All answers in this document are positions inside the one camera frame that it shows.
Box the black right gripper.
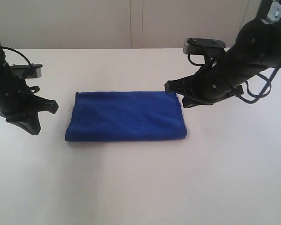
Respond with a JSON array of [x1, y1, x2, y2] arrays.
[[164, 52, 272, 108]]

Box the blue towel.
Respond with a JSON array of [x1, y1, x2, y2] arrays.
[[65, 91, 187, 142]]

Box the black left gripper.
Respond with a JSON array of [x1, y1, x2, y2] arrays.
[[0, 65, 59, 135]]

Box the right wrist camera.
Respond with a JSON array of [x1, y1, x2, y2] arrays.
[[183, 37, 226, 58]]

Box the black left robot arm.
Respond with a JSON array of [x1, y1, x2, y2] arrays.
[[0, 43, 59, 135]]

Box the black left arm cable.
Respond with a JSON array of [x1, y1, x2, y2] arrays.
[[1, 46, 32, 65]]

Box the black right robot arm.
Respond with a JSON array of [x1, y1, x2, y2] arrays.
[[164, 19, 281, 108]]

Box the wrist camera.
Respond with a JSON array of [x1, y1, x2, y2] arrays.
[[183, 37, 226, 58], [10, 64, 43, 79]]

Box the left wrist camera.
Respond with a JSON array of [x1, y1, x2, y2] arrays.
[[10, 64, 43, 79]]

